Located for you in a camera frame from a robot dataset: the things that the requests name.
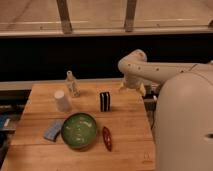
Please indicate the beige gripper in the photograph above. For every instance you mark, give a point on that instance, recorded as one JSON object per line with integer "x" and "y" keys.
{"x": 133, "y": 82}

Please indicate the white ceramic cup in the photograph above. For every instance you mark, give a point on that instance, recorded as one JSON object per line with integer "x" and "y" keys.
{"x": 62, "y": 101}

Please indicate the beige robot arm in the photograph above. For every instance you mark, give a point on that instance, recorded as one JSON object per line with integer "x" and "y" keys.
{"x": 184, "y": 110}

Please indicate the black white striped eraser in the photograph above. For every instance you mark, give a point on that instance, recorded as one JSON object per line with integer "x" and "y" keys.
{"x": 104, "y": 101}

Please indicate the red chili pepper toy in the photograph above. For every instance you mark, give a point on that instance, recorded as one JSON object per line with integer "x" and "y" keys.
{"x": 107, "y": 138}

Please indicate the clear plastic bottle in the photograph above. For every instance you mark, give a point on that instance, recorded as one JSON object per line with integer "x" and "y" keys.
{"x": 72, "y": 84}

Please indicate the green bowl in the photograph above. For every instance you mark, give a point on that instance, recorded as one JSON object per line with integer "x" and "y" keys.
{"x": 79, "y": 130}

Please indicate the blue sponge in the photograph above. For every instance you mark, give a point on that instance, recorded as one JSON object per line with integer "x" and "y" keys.
{"x": 53, "y": 130}

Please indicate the right window frame post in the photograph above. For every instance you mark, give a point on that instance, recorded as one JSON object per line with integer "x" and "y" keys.
{"x": 130, "y": 15}

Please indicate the window frame post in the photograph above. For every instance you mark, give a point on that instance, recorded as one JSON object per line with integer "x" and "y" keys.
{"x": 130, "y": 15}
{"x": 64, "y": 16}

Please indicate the left window frame post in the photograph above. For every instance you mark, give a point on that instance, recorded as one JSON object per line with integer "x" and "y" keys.
{"x": 64, "y": 16}

